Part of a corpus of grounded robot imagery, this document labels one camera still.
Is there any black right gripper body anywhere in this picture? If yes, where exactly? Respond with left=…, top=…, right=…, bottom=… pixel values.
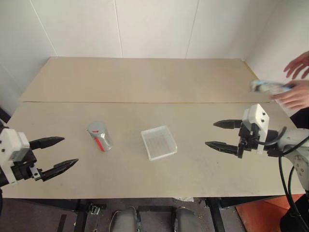
left=237, top=121, right=264, bottom=160

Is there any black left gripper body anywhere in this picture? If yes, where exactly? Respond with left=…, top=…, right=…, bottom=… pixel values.
left=11, top=149, right=44, bottom=182

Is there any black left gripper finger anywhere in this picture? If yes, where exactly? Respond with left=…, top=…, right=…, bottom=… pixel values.
left=39, top=158, right=80, bottom=183
left=28, top=136, right=66, bottom=151

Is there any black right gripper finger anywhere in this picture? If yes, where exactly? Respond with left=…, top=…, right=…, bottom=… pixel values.
left=212, top=119, right=243, bottom=130
left=205, top=141, right=240, bottom=157

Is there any silver can red label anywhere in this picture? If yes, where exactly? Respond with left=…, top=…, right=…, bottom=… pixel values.
left=86, top=120, right=114, bottom=153

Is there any silver bottle cap red mark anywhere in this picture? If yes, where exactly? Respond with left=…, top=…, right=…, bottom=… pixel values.
left=86, top=121, right=108, bottom=136

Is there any clear plastic tray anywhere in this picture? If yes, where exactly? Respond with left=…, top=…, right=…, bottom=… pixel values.
left=140, top=124, right=179, bottom=161

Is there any person's bare hand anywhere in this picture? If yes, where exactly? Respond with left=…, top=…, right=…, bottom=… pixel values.
left=283, top=51, right=309, bottom=79
left=270, top=80, right=309, bottom=110

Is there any person's dark clothing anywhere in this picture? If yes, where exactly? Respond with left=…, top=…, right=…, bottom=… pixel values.
left=289, top=106, right=309, bottom=131

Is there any orange floor panel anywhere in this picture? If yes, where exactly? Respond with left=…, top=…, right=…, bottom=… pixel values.
left=235, top=193, right=306, bottom=232

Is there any grey rounded shape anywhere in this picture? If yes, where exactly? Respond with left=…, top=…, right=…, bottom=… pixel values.
left=174, top=206, right=205, bottom=232
left=110, top=206, right=140, bottom=232

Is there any black round base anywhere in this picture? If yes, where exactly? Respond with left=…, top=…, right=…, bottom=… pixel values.
left=279, top=208, right=309, bottom=232

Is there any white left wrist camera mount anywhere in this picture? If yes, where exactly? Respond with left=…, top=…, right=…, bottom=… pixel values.
left=0, top=128, right=31, bottom=187

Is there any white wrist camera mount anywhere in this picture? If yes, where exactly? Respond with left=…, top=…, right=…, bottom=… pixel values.
left=0, top=128, right=31, bottom=187
left=241, top=103, right=270, bottom=155

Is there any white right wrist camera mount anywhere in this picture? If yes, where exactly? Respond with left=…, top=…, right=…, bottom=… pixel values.
left=241, top=103, right=270, bottom=155

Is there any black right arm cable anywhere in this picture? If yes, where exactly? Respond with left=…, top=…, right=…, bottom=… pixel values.
left=263, top=126, right=309, bottom=232

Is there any black object at wall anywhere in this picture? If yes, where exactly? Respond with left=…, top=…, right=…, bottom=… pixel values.
left=0, top=106, right=12, bottom=127

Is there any black table frame leg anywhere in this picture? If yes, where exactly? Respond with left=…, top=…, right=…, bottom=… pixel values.
left=204, top=195, right=285, bottom=232

